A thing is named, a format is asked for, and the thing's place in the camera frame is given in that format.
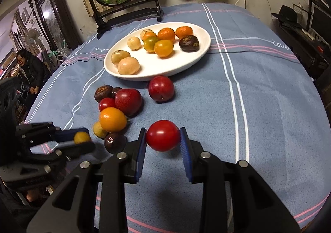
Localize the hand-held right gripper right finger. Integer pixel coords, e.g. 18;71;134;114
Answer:
179;127;302;233

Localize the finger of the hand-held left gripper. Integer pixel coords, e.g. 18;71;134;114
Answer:
16;122;90;145
27;141;96;161

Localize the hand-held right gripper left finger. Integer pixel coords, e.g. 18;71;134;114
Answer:
26;127;148;233

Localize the small yellow kumquat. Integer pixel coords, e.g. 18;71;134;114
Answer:
74;132;92;144

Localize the large tan passion fruit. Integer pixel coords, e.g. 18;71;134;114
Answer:
117;57;141;75

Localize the white round plate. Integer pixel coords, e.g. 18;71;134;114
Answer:
103;22;211;82

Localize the spotted tan passion fruit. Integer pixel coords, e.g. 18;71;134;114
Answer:
111;50;131;66

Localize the orange yellow persimmon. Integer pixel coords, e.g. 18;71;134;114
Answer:
154;39;174;58

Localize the green orange persimmon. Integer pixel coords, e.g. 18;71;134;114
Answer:
143;36;159;54

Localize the dark purple passion fruit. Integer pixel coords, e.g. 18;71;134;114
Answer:
179;35;199;53

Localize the small yellow green fruit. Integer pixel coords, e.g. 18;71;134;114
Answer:
92;122;109;139

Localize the dark maroon fruit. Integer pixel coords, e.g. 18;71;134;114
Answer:
104;132;127;154

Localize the small red tomato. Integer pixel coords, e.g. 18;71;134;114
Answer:
98;97;117;112

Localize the dark brown mangosteen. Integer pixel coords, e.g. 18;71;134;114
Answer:
94;85;114;103

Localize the large red plum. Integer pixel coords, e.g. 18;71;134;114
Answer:
114;88;143;117

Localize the striped blue tablecloth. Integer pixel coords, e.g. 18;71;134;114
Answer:
24;2;329;233

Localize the round red plum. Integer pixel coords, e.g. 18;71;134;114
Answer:
148;76;175;102

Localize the clear plastic bag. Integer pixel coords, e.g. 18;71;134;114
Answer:
55;47;73;59

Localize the standing fan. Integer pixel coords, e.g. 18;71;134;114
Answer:
24;27;43;52

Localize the dark framed mirror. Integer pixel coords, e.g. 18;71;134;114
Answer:
33;0;83;49

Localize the black desk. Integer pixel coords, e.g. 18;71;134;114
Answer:
278;24;331;81

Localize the black hat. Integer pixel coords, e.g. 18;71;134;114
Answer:
271;5;303;29

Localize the computer monitor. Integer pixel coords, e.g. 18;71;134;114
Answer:
309;5;331;40

